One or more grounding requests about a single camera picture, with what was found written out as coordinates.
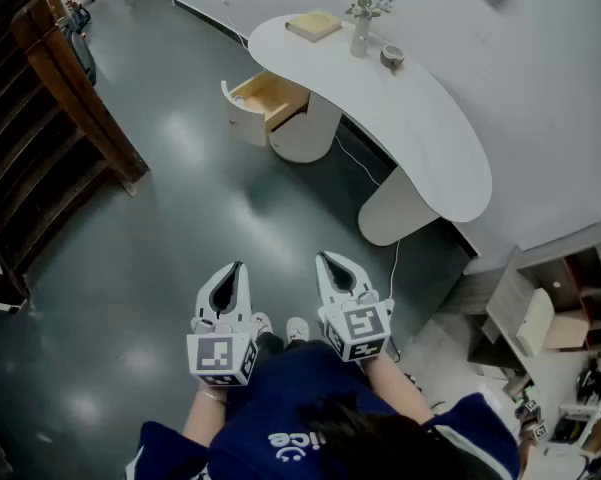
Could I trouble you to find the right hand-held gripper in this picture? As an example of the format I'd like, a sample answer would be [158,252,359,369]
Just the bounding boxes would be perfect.
[315,250,395,363]

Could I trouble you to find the glass vase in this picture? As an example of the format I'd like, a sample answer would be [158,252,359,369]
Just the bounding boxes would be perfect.
[352,15,373,45]

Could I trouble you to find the cardboard box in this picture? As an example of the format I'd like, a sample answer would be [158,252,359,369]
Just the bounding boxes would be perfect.
[544,310,590,352]

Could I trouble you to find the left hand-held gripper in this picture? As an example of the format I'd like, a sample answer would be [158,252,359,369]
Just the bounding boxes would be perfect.
[186,261,260,388]

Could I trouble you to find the person's left forearm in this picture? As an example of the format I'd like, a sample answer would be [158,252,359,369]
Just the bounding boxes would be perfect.
[181,384,230,440]

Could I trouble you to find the person's left white shoe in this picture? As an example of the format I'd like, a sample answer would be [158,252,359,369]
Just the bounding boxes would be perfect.
[249,311,274,340]

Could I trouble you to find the tan hardcover book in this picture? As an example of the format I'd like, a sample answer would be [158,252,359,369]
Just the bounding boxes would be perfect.
[284,10,344,44]

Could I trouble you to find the person's black trousers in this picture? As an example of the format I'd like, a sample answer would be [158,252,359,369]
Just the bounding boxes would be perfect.
[254,331,327,355]

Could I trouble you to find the person's navy blue shirt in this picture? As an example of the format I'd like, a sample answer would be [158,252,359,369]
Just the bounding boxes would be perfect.
[124,340,522,480]

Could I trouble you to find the person's right white shoe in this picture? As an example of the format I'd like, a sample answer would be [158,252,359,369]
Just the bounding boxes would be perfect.
[285,316,312,344]

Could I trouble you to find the grey wooden shelf unit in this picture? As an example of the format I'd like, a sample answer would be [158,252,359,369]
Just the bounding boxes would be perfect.
[466,220,601,385]

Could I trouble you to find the wooden drawer with white front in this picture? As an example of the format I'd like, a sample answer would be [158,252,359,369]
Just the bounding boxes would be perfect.
[220,69,312,149]

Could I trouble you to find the brown and cream mug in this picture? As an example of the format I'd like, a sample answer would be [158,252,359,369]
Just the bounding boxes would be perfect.
[379,43,408,76]

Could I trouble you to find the dark wooden staircase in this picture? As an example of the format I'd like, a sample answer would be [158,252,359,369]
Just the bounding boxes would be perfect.
[0,0,152,315]

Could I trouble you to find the person's right forearm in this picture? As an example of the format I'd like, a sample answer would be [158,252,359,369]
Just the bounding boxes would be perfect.
[363,355,437,425]

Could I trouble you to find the white and blue flower bouquet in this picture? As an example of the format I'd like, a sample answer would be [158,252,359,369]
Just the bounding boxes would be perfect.
[343,0,406,22]

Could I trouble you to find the white curved desk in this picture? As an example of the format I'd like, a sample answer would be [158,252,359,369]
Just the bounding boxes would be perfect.
[248,13,494,248]

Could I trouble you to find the person's white shoe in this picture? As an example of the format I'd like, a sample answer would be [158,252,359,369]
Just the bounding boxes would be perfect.
[285,316,312,344]
[249,311,274,340]

